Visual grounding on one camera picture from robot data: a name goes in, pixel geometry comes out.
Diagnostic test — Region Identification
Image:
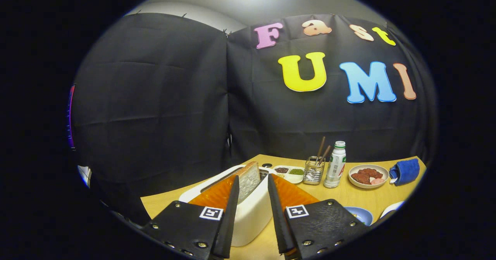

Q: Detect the blue folded towel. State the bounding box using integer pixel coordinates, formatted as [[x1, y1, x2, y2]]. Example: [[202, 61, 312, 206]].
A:
[[389, 158, 420, 186]]

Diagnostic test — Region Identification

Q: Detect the brown wooden chopstick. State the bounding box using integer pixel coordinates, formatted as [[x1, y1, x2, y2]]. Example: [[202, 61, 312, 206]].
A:
[[316, 137, 326, 164], [318, 146, 332, 165]]

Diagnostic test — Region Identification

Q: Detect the white rhombic plate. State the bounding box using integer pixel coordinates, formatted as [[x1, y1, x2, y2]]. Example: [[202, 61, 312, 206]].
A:
[[380, 201, 405, 219]]

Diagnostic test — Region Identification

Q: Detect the blue round plate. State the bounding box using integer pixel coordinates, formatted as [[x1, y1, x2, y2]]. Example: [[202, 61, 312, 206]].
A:
[[344, 207, 374, 226]]

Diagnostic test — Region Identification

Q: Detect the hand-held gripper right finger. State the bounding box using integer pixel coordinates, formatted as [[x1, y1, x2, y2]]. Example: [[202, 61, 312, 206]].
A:
[[267, 174, 370, 260]]

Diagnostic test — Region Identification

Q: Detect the round white meat plate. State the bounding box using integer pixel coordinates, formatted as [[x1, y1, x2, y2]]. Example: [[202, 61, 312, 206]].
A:
[[348, 164, 389, 189]]

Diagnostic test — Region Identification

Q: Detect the white plastic drink bottle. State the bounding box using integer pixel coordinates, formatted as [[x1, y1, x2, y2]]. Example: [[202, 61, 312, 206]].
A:
[[324, 141, 347, 189]]

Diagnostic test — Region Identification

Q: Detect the white divided condiment tray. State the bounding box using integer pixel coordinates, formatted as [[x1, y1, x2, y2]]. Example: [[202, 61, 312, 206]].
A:
[[273, 165, 305, 184]]

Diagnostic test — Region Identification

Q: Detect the black backdrop cloth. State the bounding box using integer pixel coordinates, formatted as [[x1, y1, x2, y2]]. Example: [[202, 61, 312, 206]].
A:
[[68, 13, 438, 226]]

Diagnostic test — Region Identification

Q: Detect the metal mesh utensil holder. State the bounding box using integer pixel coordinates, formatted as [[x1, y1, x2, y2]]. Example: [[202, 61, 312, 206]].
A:
[[303, 156, 325, 185]]

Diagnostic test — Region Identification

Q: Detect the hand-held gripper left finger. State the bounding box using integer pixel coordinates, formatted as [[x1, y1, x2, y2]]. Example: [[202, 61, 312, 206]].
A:
[[140, 175, 240, 260]]

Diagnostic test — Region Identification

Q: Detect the white toaster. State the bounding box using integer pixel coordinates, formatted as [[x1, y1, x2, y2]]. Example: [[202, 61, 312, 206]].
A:
[[178, 164, 276, 247]]

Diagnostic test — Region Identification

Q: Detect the bread slice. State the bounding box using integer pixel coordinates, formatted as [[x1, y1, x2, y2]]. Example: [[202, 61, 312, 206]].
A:
[[232, 161, 261, 204]]

